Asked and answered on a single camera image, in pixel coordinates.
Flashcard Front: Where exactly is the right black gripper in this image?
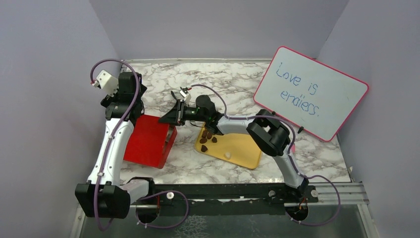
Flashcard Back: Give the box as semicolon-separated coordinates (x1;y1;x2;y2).
158;100;207;127

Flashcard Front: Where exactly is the red compartment box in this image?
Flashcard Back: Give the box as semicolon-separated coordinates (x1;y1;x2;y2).
155;125;177;169

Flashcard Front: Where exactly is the red box lid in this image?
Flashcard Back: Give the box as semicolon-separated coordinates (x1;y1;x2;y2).
123;115;169;169

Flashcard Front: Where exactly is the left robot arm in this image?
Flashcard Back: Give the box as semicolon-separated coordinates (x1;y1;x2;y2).
75;70;156;219

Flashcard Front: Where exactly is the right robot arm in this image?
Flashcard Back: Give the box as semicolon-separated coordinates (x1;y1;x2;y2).
158;95;309;202

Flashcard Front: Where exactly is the yellow plastic tray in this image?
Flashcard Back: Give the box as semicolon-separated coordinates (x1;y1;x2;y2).
194;128;262;170

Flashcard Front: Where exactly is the pink framed whiteboard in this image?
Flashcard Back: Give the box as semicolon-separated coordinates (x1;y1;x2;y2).
253;46;369;141

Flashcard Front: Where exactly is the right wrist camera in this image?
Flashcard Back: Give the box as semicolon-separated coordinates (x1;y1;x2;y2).
179;87;192;104

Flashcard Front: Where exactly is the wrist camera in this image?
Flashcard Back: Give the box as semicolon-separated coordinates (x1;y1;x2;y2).
179;87;192;104
91;70;119;97

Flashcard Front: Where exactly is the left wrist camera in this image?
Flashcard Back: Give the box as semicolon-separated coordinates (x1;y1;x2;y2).
91;70;119;97

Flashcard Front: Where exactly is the black mounting rail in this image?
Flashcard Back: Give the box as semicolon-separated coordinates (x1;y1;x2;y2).
132;183;318;216

